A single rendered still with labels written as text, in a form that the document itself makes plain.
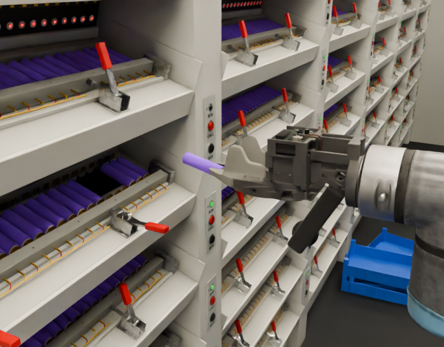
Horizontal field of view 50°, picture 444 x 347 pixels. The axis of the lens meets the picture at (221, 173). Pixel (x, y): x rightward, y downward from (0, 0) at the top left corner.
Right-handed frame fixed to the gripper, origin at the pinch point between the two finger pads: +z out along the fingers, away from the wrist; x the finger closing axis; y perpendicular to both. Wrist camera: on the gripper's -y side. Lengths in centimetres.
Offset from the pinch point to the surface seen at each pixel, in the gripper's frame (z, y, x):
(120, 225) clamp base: 13.4, -7.7, 7.7
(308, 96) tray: 14, -6, -81
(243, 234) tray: 12.7, -28.5, -32.7
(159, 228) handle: 6.6, -7.0, 7.2
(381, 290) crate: -6, -98, -130
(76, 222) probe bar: 16.7, -5.3, 13.2
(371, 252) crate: 3, -92, -149
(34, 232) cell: 19.2, -4.9, 18.4
